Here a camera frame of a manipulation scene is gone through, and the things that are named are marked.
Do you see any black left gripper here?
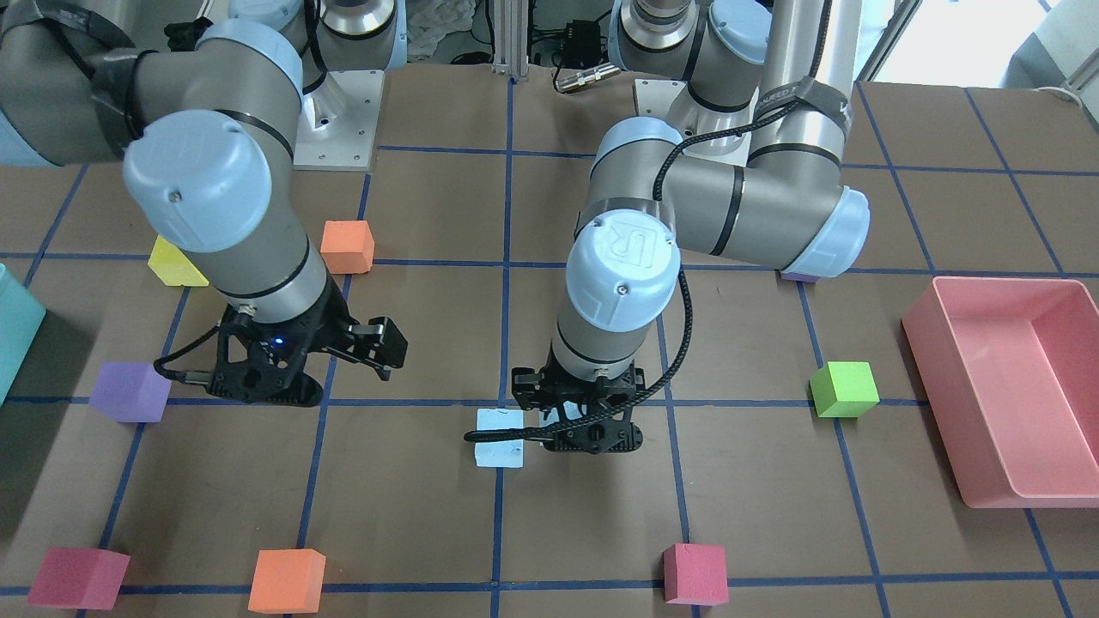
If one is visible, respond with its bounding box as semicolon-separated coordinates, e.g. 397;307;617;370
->
512;360;647;454

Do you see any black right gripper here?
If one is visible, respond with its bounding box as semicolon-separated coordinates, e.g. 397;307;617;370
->
206;279;408;406

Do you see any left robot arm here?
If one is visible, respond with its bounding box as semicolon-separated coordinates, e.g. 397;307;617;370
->
466;1;872;454

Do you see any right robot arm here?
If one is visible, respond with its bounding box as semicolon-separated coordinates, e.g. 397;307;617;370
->
3;1;408;407

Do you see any orange foam block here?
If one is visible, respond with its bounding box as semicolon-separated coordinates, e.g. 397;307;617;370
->
319;220;374;275
248;548;326;615

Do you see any red foam block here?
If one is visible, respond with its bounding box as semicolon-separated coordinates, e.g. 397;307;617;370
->
27;547;131;610
662;542;730;607

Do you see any yellow foam block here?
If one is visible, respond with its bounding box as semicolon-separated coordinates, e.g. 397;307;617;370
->
148;235;209;287

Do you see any purple foam block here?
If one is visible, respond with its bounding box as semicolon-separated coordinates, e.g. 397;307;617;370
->
780;271;822;284
89;361;170;423

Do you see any green foam block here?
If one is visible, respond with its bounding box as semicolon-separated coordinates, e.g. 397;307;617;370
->
810;361;880;418

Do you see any teal plastic bin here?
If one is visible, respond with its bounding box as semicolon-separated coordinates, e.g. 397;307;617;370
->
1;264;46;404

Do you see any pink plastic bin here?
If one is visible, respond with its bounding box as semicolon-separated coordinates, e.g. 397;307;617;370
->
902;276;1098;508

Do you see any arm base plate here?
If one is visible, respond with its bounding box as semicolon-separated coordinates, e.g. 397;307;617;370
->
635;79;759;166
295;70;386;173

